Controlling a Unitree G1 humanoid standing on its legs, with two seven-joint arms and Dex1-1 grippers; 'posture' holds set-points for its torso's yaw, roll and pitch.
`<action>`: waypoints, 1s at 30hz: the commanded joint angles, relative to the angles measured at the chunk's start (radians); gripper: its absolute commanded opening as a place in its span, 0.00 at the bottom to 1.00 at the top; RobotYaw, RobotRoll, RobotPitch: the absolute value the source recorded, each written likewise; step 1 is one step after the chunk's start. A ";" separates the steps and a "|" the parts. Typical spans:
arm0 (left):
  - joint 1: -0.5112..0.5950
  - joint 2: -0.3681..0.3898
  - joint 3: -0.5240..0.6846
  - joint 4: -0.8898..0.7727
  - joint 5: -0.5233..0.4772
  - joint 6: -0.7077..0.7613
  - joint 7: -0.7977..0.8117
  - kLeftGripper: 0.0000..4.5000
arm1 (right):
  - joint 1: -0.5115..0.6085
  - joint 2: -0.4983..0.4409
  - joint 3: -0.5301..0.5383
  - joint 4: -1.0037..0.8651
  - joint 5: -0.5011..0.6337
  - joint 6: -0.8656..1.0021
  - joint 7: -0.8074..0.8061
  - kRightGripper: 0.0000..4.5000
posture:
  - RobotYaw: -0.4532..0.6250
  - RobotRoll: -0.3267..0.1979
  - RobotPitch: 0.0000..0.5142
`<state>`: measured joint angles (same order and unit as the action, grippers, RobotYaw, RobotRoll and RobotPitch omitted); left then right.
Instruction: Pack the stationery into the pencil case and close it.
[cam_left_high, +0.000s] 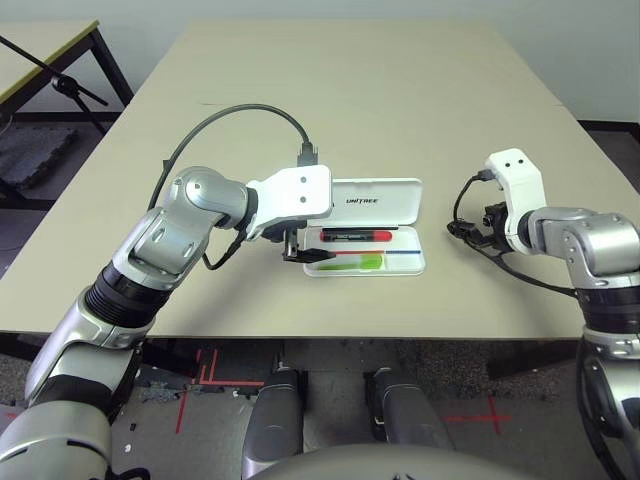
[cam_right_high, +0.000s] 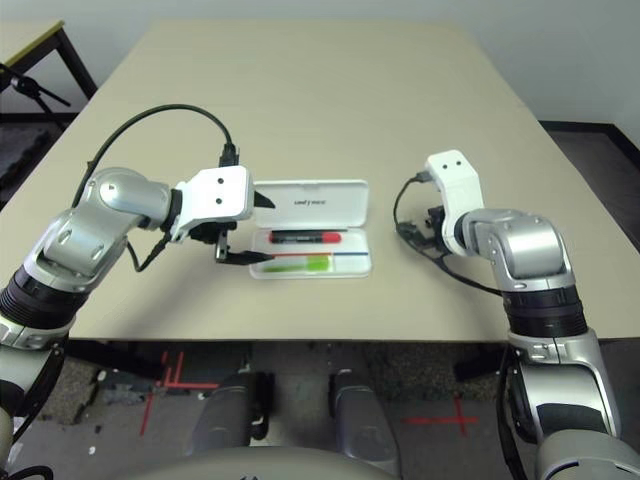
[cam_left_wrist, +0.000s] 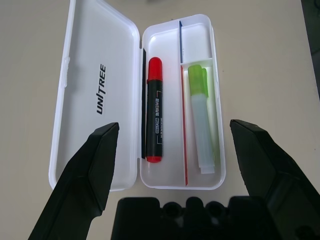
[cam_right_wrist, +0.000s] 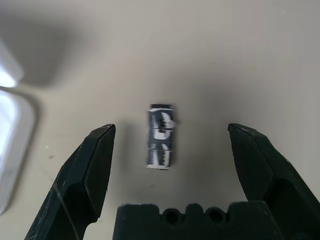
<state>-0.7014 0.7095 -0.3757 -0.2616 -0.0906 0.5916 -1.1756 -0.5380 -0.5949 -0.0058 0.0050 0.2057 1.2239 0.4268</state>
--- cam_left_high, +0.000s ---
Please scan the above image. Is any red and black marker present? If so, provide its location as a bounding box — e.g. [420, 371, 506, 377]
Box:
[319, 227, 394, 244]

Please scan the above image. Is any grey robot torso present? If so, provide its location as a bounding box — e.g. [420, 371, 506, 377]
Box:
[244, 442, 506, 480]

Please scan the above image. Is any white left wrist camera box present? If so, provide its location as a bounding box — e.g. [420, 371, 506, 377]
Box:
[244, 163, 335, 242]

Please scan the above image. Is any grey robot leg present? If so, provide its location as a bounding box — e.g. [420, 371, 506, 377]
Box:
[367, 367, 456, 451]
[242, 368, 309, 476]

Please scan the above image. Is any green highlighter pen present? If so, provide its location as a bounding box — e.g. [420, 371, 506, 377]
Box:
[317, 253, 386, 272]

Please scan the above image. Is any black foam floor mat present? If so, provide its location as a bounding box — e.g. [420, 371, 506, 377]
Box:
[0, 124, 81, 191]

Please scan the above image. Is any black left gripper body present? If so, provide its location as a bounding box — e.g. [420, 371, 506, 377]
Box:
[263, 222, 305, 262]

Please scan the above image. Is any grey robot left leg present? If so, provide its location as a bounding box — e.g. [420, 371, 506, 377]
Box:
[242, 368, 309, 476]

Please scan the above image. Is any white plastic pencil case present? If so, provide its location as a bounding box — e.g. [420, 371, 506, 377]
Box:
[302, 177, 427, 278]

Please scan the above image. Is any beige side table black frame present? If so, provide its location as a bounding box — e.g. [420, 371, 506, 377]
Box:
[0, 19, 135, 119]

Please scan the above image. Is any grey robot right leg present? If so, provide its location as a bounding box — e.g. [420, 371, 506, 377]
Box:
[367, 367, 456, 451]

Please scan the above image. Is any black table foot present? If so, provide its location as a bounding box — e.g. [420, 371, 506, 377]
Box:
[142, 339, 201, 376]
[487, 344, 581, 379]

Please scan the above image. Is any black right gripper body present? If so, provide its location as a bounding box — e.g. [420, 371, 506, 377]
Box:
[480, 201, 511, 251]

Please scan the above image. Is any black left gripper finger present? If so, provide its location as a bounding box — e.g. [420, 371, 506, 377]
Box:
[282, 247, 337, 264]

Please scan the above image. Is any black tripod stand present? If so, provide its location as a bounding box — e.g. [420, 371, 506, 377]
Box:
[0, 34, 109, 134]

